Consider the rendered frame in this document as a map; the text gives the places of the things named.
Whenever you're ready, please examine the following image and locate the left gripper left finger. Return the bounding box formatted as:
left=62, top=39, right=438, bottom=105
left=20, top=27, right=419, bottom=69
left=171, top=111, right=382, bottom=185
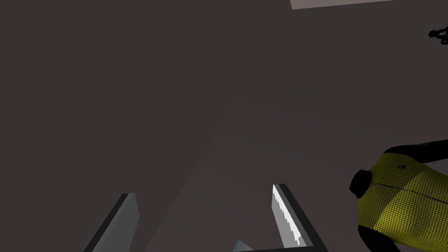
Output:
left=82, top=192, right=140, bottom=252

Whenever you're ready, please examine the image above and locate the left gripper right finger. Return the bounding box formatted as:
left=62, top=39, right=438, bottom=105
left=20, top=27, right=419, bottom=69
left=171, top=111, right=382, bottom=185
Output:
left=271, top=183, right=329, bottom=252

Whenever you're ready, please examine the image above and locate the yellow and black round object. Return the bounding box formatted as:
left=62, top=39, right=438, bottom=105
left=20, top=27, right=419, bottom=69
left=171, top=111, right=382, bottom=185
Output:
left=349, top=139, right=448, bottom=252

